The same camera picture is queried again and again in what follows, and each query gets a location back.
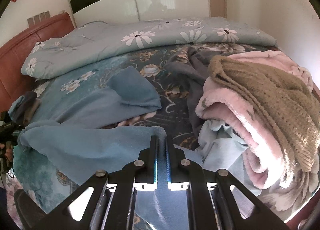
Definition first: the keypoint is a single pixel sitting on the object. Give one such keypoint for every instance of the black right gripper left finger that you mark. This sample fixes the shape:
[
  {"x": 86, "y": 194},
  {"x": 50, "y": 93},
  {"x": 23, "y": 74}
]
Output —
[{"x": 107, "y": 201}]

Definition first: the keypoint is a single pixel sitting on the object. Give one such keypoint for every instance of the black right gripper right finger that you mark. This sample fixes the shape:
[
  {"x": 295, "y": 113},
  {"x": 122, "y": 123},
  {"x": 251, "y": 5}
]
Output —
[{"x": 216, "y": 200}]

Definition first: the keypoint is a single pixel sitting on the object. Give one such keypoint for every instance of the blue fleece pants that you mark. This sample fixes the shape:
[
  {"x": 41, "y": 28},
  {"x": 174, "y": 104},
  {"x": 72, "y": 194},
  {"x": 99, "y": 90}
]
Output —
[{"x": 90, "y": 135}]

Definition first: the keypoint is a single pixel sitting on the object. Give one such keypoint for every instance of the person's left hand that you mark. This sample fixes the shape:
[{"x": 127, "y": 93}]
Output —
[{"x": 7, "y": 154}]

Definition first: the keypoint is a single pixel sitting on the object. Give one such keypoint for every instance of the brown wooden headboard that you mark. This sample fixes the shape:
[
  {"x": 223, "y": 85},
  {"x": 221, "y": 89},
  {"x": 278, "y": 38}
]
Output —
[{"x": 16, "y": 50}]

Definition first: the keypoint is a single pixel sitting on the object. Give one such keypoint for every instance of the light blue shirt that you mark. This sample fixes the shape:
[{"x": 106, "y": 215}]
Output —
[{"x": 221, "y": 148}]

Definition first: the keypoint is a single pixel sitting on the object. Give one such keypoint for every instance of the dark teal floral blanket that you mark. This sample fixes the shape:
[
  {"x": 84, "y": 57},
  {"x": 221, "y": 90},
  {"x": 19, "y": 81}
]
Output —
[{"x": 39, "y": 186}]

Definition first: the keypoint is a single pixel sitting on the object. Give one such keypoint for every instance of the pink fleece garment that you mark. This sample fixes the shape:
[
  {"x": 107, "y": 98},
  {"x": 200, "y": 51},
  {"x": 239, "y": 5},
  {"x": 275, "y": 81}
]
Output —
[{"x": 264, "y": 159}]

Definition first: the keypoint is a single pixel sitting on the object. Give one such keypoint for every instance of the light blue floral quilt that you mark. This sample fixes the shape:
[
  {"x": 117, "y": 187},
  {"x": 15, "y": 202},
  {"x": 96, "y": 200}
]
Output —
[{"x": 98, "y": 40}]

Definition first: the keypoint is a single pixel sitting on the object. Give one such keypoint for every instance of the olive knitted sweater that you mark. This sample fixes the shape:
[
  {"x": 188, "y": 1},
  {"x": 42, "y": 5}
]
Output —
[{"x": 283, "y": 101}]

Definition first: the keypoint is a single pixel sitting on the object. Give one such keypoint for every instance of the dark grey garment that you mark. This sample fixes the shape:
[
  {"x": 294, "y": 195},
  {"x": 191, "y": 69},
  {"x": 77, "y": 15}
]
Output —
[{"x": 190, "y": 67}]

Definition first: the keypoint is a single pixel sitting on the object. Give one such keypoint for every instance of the wall light switches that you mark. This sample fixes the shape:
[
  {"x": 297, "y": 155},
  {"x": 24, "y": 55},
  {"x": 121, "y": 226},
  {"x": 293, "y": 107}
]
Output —
[{"x": 38, "y": 18}]

